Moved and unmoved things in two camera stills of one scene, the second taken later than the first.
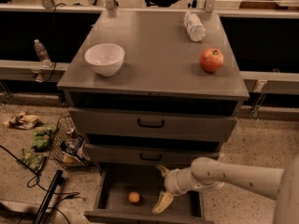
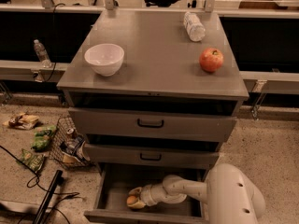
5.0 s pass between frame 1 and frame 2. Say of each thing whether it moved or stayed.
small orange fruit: stayed
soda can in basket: stayed
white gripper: moved
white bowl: stayed
